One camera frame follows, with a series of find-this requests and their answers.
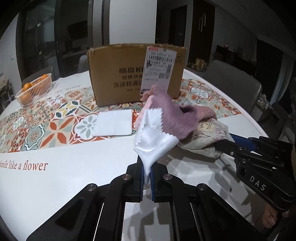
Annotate brown cardboard box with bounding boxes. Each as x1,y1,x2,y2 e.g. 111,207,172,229
87,43,187,107

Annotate oranges in basket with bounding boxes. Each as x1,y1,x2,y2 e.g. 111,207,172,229
22,74,48,92

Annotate pink plastic fruit basket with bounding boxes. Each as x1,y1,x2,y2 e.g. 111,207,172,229
15,73,52,108

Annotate grey chair far left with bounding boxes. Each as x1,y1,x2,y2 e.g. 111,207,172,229
22,66,55,87

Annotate light pink fuzzy headband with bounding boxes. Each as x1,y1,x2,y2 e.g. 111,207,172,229
134,95,154,130

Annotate white shipping label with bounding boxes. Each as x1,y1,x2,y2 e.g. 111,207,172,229
140,46,177,95

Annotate glass sliding door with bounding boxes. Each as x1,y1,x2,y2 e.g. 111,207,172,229
16,1,110,80

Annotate patterned tile table runner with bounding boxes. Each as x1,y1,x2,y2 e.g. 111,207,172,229
1,79,240,154

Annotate beige printed fabric pouch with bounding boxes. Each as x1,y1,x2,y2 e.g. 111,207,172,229
178,118,234,159

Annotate white zigzag edged cloth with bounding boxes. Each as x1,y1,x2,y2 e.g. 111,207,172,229
133,108,179,186

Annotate grey chair far middle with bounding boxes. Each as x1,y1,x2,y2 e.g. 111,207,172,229
77,55,89,73

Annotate grey chair right side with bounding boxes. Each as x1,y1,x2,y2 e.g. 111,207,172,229
203,60,262,113

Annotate person's right hand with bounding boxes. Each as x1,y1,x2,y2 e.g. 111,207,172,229
262,203,278,228

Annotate folded white cloth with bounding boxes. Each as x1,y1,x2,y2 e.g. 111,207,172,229
92,109,132,137

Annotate grey chair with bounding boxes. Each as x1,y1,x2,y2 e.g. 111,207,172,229
22,66,55,87
77,55,89,73
203,60,262,113

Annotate mauve fuzzy towel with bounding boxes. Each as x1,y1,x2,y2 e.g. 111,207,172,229
139,84,218,141

